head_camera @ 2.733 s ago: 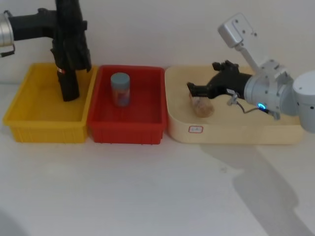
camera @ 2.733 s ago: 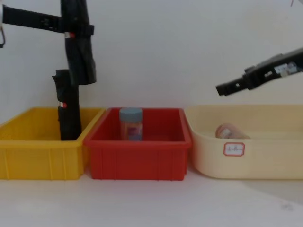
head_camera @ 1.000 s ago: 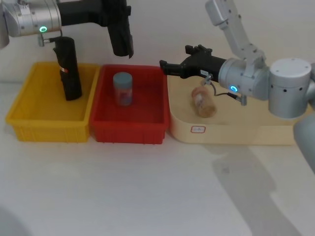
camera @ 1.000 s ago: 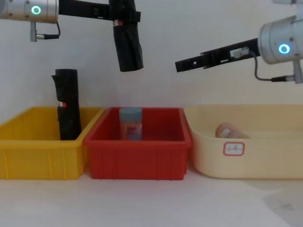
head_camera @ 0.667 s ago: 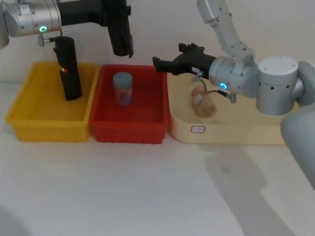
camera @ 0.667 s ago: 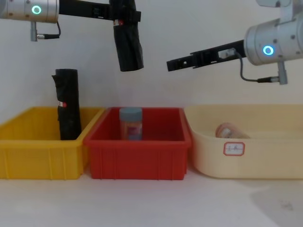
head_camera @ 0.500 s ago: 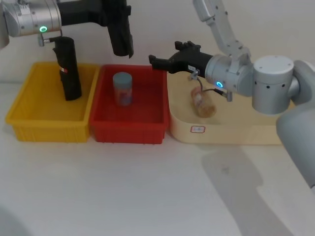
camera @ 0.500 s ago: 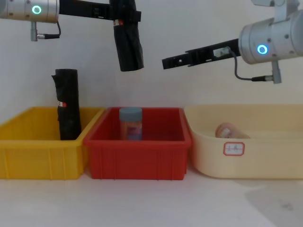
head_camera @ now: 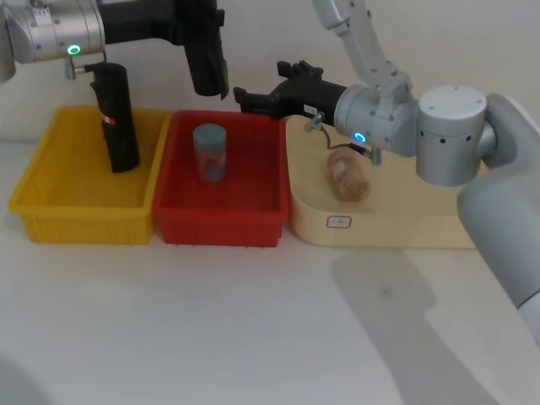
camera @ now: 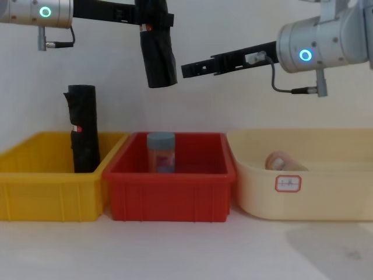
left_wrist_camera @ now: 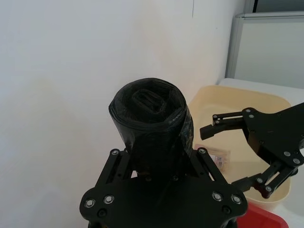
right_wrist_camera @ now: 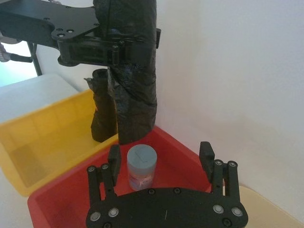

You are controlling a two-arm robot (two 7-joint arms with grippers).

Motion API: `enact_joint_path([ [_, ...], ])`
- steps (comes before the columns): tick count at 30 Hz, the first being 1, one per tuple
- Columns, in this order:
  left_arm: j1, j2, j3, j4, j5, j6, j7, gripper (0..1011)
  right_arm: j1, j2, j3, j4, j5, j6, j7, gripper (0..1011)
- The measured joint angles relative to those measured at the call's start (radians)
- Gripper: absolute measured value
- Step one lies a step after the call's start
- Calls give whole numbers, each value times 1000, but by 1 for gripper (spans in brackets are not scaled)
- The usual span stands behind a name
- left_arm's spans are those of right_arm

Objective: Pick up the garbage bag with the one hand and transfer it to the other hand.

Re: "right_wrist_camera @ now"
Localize grey-blue round canister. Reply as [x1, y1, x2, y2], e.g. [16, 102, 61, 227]
[126, 144, 159, 191]

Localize yellow plastic bin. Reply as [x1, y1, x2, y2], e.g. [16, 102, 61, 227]
[0, 89, 120, 198]

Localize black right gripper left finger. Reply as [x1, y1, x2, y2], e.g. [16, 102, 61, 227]
[86, 144, 122, 208]

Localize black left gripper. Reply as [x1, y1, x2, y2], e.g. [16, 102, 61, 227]
[0, 0, 153, 67]

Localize black metal stand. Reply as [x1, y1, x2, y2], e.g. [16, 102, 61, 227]
[28, 42, 43, 77]

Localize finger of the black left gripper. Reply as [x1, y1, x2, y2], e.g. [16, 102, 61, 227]
[155, 28, 162, 50]

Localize large black bag roll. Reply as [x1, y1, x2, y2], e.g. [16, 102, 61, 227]
[92, 0, 159, 146]

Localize red plastic bin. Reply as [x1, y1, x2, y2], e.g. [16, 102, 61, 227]
[27, 125, 241, 228]

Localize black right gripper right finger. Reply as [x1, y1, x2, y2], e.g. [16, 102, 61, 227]
[199, 141, 238, 198]

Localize white plastic container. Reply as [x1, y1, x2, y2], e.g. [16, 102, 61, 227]
[0, 73, 83, 124]

